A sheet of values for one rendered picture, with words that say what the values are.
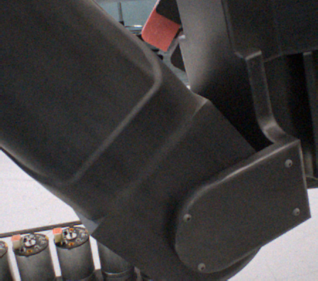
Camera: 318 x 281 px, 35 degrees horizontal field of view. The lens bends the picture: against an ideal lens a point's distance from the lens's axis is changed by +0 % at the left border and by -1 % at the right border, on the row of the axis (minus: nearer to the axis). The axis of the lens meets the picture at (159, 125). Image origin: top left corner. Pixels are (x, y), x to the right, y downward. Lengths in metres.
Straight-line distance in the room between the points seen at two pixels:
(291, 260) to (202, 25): 0.26
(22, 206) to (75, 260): 0.20
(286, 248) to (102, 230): 0.29
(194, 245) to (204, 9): 0.08
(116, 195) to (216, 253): 0.04
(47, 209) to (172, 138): 0.38
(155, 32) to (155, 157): 0.18
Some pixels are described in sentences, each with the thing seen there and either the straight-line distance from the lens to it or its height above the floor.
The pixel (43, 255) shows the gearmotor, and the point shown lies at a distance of 0.36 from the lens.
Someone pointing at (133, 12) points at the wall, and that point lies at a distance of 4.78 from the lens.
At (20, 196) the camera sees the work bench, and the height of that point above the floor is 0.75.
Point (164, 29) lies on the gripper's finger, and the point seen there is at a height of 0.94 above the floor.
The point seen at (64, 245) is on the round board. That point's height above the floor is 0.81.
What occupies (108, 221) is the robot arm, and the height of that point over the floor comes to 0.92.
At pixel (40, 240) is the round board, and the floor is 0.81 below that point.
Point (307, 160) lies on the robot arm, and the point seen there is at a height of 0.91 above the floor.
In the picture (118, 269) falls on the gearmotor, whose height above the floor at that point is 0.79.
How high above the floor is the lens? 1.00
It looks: 22 degrees down
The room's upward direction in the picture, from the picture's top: 6 degrees counter-clockwise
